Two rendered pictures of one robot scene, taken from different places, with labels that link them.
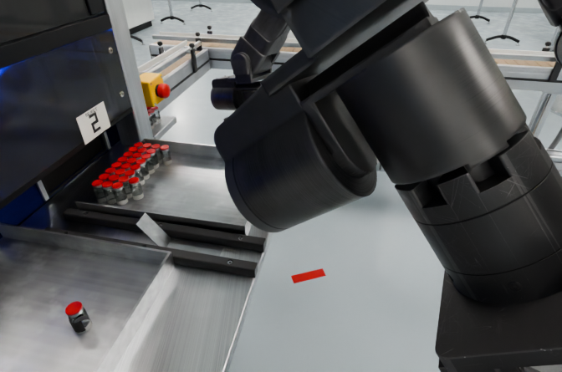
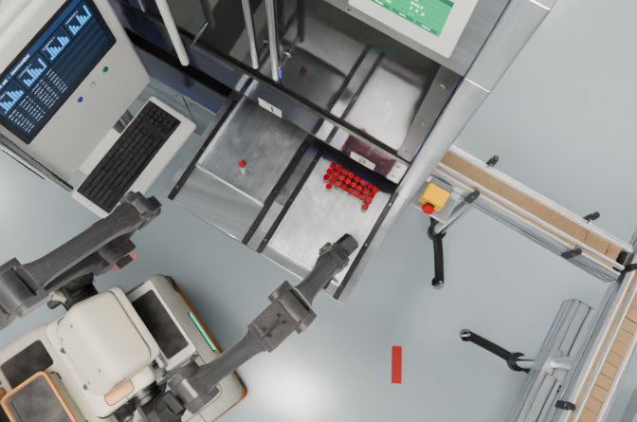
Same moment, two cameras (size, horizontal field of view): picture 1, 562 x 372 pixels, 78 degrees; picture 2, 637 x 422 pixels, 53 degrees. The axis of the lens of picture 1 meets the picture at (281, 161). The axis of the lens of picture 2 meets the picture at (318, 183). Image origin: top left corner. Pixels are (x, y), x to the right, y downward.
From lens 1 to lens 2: 171 cm
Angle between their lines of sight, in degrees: 61
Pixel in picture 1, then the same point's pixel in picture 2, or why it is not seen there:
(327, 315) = (348, 363)
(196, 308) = (234, 213)
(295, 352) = (325, 321)
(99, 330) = (238, 174)
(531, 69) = not seen: outside the picture
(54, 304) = (259, 154)
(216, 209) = (300, 233)
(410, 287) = not seen: outside the picture
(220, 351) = (211, 219)
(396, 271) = not seen: outside the picture
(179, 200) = (317, 213)
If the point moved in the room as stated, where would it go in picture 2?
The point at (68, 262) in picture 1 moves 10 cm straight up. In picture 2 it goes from (284, 156) to (283, 147)
